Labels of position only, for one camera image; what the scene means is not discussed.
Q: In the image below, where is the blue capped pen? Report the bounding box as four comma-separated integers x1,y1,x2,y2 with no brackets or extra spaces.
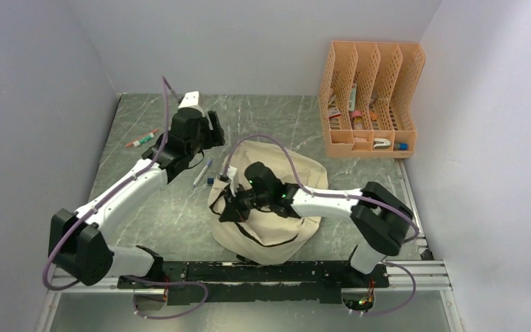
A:
192,159,213,187

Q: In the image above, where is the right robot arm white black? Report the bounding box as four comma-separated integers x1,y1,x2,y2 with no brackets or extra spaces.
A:
217,162,419,286

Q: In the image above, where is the white stapler in organizer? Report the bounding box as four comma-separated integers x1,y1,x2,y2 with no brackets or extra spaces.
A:
373,138,392,150

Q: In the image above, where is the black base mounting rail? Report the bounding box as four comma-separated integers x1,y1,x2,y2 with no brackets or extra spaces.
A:
117,260,389,306

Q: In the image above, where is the orange green white marker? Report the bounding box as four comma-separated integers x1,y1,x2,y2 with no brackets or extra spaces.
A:
125,129,159,147

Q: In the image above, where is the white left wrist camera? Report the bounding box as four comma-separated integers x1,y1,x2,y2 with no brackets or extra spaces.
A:
178,91,203,113

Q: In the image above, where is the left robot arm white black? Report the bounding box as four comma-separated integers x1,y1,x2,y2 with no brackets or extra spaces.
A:
46,107,225,288

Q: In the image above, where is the orange plastic file organizer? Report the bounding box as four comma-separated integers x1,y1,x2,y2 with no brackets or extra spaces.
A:
318,41,425,159

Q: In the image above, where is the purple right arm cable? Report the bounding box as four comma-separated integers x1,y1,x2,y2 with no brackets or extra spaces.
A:
221,134,420,318

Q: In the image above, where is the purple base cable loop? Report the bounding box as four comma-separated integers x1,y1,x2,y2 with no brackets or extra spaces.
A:
132,280,209,321

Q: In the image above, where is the green white packet in organizer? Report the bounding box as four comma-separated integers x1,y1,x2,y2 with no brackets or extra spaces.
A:
348,82,357,112

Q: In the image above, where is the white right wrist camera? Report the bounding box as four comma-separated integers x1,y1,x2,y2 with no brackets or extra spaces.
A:
219,166,239,196

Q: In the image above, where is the beige canvas backpack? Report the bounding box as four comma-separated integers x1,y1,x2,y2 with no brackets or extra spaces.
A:
208,140,328,265

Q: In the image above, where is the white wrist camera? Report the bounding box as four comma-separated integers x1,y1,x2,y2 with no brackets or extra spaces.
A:
219,166,239,196
178,91,203,113

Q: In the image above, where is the blue cap item in organizer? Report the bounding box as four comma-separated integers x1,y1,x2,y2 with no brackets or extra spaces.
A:
393,142,409,151

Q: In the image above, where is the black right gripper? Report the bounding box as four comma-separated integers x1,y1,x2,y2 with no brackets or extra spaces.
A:
218,181,271,222

